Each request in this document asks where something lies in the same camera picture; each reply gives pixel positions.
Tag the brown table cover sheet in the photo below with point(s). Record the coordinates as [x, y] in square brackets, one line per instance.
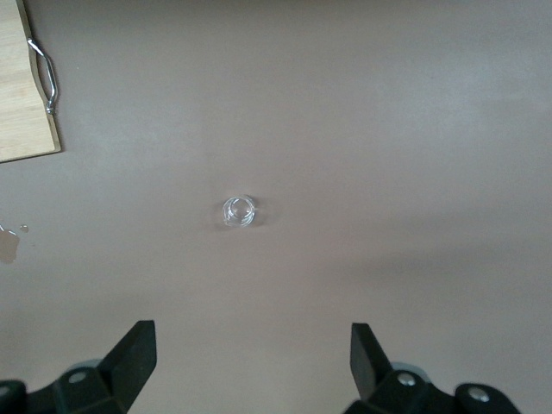
[345, 129]

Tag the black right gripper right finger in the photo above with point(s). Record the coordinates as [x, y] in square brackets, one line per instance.
[371, 371]

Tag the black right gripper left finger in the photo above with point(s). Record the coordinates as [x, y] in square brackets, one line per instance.
[125, 371]

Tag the clear glass measuring cup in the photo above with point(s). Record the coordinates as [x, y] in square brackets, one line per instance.
[239, 212]

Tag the wooden cutting board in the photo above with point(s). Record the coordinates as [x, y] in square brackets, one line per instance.
[17, 86]

